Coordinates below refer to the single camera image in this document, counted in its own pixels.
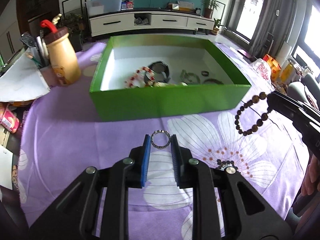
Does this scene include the white TV cabinet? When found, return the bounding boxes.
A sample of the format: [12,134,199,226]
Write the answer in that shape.
[89,11,214,37]

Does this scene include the grey curtain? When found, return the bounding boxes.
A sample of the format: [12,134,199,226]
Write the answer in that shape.
[249,0,297,57]

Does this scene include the red pink bead bracelet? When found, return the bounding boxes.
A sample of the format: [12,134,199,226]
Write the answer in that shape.
[124,65,156,88]

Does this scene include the orange yellow bag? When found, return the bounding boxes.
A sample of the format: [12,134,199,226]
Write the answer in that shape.
[263,54,295,83]

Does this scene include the green cardboard box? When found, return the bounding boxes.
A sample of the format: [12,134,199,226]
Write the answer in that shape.
[89,34,251,121]

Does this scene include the silver bangle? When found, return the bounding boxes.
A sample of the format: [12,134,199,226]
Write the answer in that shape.
[203,78,223,85]

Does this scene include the gold white flower brooch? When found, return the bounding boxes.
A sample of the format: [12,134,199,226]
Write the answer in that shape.
[153,82,187,87]

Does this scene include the brown wooden bead bracelet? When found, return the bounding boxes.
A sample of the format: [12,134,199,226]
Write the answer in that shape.
[234,91,272,137]

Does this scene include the white paper at edge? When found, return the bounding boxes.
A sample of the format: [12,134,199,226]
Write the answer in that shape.
[0,145,13,190]

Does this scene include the green jade charm bracelet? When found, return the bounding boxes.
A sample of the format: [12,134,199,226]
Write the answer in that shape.
[179,69,201,84]

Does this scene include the dark leafy floor plant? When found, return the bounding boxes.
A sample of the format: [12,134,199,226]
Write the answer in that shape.
[62,13,85,52]

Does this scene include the clear storage bin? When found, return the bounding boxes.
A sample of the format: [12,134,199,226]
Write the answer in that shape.
[86,0,122,17]

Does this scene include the potted green plant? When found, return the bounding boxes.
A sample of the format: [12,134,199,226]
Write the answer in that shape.
[202,0,222,19]

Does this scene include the white paper sheet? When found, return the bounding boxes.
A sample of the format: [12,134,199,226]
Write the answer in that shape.
[0,53,50,102]

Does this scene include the yellow bear bottle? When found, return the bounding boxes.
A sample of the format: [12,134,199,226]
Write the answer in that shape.
[40,20,81,86]

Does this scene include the dark bead bracelet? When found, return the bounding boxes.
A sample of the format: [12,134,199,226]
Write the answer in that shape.
[216,158,238,172]

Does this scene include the purple floral tablecloth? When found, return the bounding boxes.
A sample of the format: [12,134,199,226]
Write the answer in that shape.
[18,42,309,239]

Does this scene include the small potted plant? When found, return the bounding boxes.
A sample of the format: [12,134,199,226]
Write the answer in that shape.
[210,18,225,36]

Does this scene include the pens in holder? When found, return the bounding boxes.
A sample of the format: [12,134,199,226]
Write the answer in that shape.
[30,36,49,68]

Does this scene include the white red plastic bag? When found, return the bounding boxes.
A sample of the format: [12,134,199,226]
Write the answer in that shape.
[250,59,271,85]

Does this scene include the grey chair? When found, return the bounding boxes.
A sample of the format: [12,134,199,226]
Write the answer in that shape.
[286,74,319,109]

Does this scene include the black remote control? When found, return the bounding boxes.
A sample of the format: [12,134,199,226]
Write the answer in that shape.
[20,32,37,48]

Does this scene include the right human hand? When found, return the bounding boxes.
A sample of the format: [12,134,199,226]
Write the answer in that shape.
[301,154,320,196]

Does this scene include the black wrist watch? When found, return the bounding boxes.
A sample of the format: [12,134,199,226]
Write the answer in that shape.
[144,61,170,86]

